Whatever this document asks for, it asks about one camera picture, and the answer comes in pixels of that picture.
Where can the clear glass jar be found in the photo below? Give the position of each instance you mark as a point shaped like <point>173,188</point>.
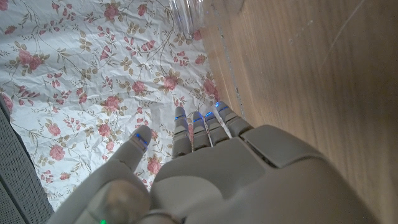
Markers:
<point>186,15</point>

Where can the floral print backdrop cloth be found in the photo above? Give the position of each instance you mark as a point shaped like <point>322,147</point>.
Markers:
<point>77,62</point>

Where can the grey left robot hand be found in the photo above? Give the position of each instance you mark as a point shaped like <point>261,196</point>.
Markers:
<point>233,180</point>

